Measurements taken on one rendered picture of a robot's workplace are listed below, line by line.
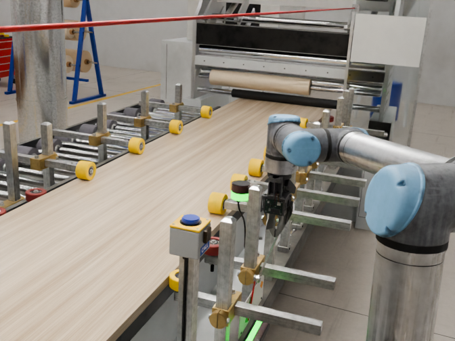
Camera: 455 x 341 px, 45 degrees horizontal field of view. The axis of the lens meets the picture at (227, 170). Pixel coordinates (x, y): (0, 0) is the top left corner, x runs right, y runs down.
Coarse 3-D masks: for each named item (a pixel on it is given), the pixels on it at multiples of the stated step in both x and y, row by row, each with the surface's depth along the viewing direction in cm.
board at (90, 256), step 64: (192, 128) 333; (256, 128) 342; (64, 192) 220; (128, 192) 224; (192, 192) 227; (0, 256) 166; (64, 256) 168; (128, 256) 170; (0, 320) 135; (64, 320) 136; (128, 320) 139
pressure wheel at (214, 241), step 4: (212, 240) 182; (216, 240) 184; (212, 244) 180; (216, 244) 180; (212, 248) 179; (216, 248) 179; (204, 252) 180; (208, 252) 180; (212, 252) 179; (216, 252) 180; (212, 268) 185
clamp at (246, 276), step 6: (258, 258) 180; (264, 258) 182; (258, 264) 176; (240, 270) 174; (246, 270) 173; (252, 270) 173; (258, 270) 176; (240, 276) 173; (246, 276) 172; (252, 276) 172; (240, 282) 174; (246, 282) 173; (252, 282) 172
